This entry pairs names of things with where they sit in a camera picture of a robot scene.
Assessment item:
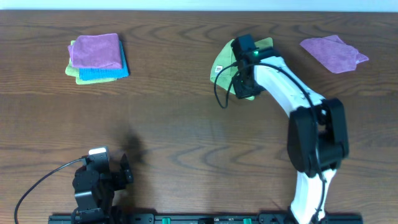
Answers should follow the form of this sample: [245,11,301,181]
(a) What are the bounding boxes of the green microfiber cloth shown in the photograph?
[210,34,274,100]

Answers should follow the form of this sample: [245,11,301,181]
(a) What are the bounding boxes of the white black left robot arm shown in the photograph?
[71,152,134,224]

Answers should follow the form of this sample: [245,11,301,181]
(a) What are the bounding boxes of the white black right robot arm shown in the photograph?
[231,34,349,223]

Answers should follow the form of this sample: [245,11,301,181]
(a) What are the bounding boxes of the light green cloth under stack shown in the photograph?
[65,59,117,85]

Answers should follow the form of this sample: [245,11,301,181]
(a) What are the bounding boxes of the loose purple cloth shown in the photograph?
[300,35,369,74]

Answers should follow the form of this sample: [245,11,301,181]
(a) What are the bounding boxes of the purple folded cloth on stack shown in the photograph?
[68,34,122,69]

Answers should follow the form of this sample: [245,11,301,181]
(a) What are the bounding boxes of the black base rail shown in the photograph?
[48,213,364,224]

